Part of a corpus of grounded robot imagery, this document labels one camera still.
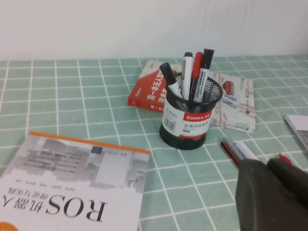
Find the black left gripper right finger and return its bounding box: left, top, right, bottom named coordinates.
left=266, top=157, right=308, bottom=209

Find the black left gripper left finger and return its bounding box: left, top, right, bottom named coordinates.
left=235, top=158, right=308, bottom=231

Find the black capped whiteboard marker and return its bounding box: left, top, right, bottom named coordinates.
left=159, top=62, right=184, bottom=98

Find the red gel pen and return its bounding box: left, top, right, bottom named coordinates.
left=278, top=153, right=293, bottom=165

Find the grey pen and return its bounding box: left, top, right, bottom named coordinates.
left=223, top=138, right=246, bottom=162

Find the black mesh pen holder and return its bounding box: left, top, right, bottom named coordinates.
left=159, top=72, right=223, bottom=151

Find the slim red pen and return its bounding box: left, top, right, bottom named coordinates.
left=189, top=51, right=203, bottom=102

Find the AgileX robotics brochure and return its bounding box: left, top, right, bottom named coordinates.
left=283, top=114, right=308, bottom=153

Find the white paint marker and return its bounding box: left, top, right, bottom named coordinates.
left=235, top=141, right=260, bottom=161

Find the dark red pencil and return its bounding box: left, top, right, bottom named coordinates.
left=220, top=141, right=242, bottom=167

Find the labelled marker with black cap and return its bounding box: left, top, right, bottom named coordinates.
left=193, top=49, right=215, bottom=102

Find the white marker with black cap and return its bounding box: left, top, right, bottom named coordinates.
left=181, top=51, right=194, bottom=100

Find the map cover book red spine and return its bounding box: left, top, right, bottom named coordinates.
left=127, top=59, right=256, bottom=134

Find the white ROS robotics book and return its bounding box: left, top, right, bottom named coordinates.
left=0, top=131, right=151, bottom=231

